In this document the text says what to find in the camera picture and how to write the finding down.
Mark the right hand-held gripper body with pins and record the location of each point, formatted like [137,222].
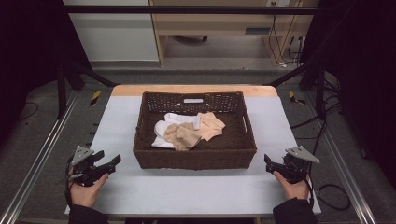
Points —
[297,166]

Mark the beige sock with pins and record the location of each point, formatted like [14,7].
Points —
[211,126]
[183,137]

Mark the white sock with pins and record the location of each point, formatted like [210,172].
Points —
[183,118]
[160,129]

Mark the brown wicker basket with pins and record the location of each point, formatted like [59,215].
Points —
[218,152]

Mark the person's left hand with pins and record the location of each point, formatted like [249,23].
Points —
[85,193]

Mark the black frame crossbar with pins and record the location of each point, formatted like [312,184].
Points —
[186,9]

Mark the person's right hand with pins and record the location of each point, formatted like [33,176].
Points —
[294,189]

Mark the wooden desk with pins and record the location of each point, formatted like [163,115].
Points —
[218,25]

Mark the white table mat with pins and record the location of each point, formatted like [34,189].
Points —
[118,130]

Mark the white cabinet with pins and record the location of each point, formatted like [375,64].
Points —
[115,31]

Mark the black curtain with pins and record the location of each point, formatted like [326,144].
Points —
[364,62]
[31,46]

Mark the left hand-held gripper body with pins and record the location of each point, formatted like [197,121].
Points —
[81,155]

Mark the metal floor rail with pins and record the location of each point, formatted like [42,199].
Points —
[339,168]
[37,161]

